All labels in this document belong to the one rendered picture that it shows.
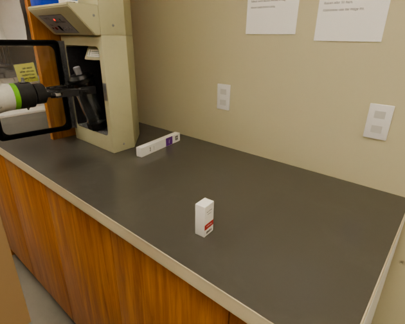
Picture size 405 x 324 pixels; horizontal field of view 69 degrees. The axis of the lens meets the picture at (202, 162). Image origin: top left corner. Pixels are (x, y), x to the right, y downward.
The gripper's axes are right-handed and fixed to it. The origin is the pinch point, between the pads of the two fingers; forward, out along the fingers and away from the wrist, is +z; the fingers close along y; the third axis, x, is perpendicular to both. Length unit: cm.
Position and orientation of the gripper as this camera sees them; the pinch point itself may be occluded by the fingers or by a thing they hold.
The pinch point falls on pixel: (83, 89)
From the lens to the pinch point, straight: 137.8
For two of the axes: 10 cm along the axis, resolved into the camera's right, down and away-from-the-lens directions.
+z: 6.5, -2.8, 7.1
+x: -0.2, 9.2, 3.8
